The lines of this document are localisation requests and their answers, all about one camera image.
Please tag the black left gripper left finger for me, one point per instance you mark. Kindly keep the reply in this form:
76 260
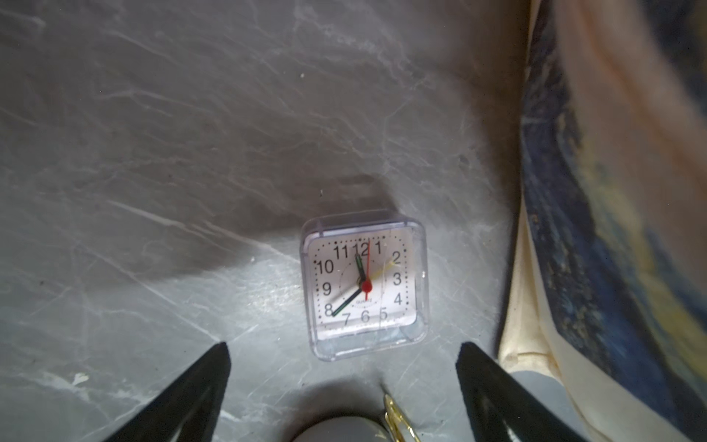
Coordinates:
189 408

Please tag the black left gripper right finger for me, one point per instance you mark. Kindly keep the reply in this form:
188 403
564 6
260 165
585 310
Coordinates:
499 408

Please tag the blue beige-face alarm clock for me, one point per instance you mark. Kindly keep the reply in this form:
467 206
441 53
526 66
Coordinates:
393 425

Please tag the small black square clock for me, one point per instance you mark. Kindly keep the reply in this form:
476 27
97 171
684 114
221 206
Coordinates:
366 283

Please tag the cream canvas bag blue print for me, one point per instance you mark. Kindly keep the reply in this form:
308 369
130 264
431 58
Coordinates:
608 293

